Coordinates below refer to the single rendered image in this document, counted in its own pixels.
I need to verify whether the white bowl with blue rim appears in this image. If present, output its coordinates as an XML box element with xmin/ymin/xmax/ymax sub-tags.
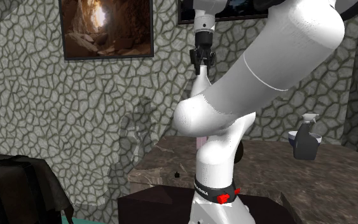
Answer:
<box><xmin>287</xmin><ymin>130</ymin><xmax>323</xmax><ymax>147</ymax></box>

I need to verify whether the dark wall picture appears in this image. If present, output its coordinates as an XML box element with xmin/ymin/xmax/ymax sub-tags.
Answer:
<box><xmin>177</xmin><ymin>0</ymin><xmax>270</xmax><ymax>25</ymax></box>

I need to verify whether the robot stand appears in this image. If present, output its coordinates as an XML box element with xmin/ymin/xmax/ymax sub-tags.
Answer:
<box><xmin>117</xmin><ymin>185</ymin><xmax>298</xmax><ymax>224</ymax></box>

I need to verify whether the dark grey spray bottle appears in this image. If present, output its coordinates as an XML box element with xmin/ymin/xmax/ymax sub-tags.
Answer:
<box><xmin>292</xmin><ymin>113</ymin><xmax>320</xmax><ymax>161</ymax></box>

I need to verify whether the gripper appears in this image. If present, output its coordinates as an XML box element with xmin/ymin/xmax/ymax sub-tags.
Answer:
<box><xmin>189</xmin><ymin>31</ymin><xmax>217</xmax><ymax>76</ymax></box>

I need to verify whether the cave wall picture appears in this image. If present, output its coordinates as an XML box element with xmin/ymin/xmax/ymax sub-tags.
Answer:
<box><xmin>58</xmin><ymin>0</ymin><xmax>155</xmax><ymax>61</ymax></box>

